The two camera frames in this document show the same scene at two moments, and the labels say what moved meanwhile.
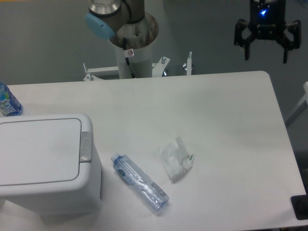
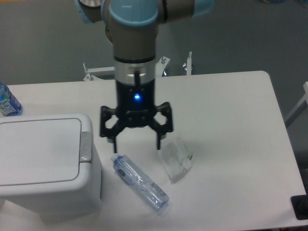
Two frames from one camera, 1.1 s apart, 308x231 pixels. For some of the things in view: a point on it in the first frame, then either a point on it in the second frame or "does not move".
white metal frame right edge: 299,109 does not move
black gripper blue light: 267,21 to 135,106
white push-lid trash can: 48,163 does not move
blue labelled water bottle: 9,106 does not move
